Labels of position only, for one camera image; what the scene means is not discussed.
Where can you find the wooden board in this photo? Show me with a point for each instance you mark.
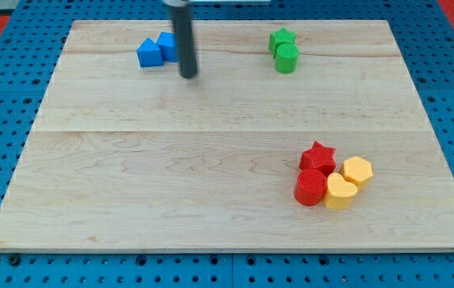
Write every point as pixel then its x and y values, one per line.
pixel 125 160

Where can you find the yellow hexagon block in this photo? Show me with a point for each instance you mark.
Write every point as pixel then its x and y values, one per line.
pixel 358 171

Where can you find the red cylinder block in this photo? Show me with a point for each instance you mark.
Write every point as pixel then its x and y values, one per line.
pixel 310 187

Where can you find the red star block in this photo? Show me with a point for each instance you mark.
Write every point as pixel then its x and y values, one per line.
pixel 319 157

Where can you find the green cylinder block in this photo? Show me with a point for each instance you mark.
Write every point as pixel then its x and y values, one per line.
pixel 286 58

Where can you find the blue cube block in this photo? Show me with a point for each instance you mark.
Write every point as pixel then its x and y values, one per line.
pixel 166 43

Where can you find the green star block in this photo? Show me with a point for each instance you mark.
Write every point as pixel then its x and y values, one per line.
pixel 279 37

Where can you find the yellow heart block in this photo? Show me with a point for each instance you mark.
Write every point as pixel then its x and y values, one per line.
pixel 339 192

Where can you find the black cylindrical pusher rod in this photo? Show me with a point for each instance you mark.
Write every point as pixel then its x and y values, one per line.
pixel 182 25

